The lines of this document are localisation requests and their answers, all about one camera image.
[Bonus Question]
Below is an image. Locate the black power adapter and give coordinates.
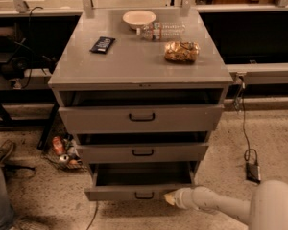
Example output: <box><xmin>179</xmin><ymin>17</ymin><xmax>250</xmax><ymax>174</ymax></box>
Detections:
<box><xmin>246</xmin><ymin>163</ymin><xmax>261</xmax><ymax>184</ymax></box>

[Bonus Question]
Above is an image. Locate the wire basket of items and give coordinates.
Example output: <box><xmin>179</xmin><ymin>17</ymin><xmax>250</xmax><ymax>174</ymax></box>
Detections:
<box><xmin>41</xmin><ymin>133</ymin><xmax>86</xmax><ymax>171</ymax></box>

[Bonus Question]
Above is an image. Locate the grey middle drawer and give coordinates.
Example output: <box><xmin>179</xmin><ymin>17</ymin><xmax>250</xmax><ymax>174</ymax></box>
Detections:
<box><xmin>76</xmin><ymin>132</ymin><xmax>208</xmax><ymax>163</ymax></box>

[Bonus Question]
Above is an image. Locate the grey top drawer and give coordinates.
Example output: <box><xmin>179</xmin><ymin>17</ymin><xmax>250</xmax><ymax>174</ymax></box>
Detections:
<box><xmin>58</xmin><ymin>89</ymin><xmax>224</xmax><ymax>134</ymax></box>

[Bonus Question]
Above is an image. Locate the black power cable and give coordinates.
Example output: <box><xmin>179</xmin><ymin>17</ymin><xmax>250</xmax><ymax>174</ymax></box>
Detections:
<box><xmin>237</xmin><ymin>75</ymin><xmax>262</xmax><ymax>165</ymax></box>

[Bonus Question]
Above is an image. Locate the grey metal drawer cabinet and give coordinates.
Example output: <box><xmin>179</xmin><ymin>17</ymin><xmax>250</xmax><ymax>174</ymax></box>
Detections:
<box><xmin>47</xmin><ymin>7</ymin><xmax>234</xmax><ymax>177</ymax></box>

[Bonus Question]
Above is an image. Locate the black cable on left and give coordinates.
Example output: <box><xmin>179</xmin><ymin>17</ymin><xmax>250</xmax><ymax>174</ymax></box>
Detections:
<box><xmin>20</xmin><ymin>6</ymin><xmax>45</xmax><ymax>90</ymax></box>

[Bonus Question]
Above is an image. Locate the golden chip bag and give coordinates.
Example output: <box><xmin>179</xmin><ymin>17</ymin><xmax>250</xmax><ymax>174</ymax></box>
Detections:
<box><xmin>164</xmin><ymin>41</ymin><xmax>200</xmax><ymax>62</ymax></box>

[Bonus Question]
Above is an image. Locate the grey drawer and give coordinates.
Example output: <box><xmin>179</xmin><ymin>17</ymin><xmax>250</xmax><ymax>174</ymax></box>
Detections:
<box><xmin>84</xmin><ymin>161</ymin><xmax>199</xmax><ymax>201</ymax></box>
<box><xmin>76</xmin><ymin>132</ymin><xmax>208</xmax><ymax>163</ymax></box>
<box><xmin>58</xmin><ymin>89</ymin><xmax>224</xmax><ymax>134</ymax></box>

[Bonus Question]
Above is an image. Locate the white ceramic bowl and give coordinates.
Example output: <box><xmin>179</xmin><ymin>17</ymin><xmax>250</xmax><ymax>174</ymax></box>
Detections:
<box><xmin>123</xmin><ymin>11</ymin><xmax>156</xmax><ymax>30</ymax></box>

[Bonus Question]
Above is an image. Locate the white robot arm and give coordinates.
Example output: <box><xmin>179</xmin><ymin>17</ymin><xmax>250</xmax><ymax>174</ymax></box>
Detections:
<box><xmin>164</xmin><ymin>180</ymin><xmax>288</xmax><ymax>230</ymax></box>

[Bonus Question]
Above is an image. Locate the brown shoe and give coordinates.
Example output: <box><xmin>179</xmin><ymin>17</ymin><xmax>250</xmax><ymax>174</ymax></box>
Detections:
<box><xmin>0</xmin><ymin>140</ymin><xmax>15</xmax><ymax>164</ymax></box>

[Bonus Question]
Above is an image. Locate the clear plastic water bottle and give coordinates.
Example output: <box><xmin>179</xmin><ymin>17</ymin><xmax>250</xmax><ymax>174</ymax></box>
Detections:
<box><xmin>136</xmin><ymin>22</ymin><xmax>185</xmax><ymax>41</ymax></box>

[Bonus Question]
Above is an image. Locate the grey bottom drawer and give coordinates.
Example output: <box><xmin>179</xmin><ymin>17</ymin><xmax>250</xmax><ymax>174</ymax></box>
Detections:
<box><xmin>84</xmin><ymin>161</ymin><xmax>199</xmax><ymax>201</ymax></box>

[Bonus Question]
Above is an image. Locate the orange red can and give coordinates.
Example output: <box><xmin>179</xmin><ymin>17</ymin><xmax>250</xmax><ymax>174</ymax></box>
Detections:
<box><xmin>52</xmin><ymin>136</ymin><xmax>65</xmax><ymax>156</ymax></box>

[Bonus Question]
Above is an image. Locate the black machine on left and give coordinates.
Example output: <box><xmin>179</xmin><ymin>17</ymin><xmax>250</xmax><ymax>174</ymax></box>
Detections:
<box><xmin>0</xmin><ymin>24</ymin><xmax>56</xmax><ymax>80</ymax></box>

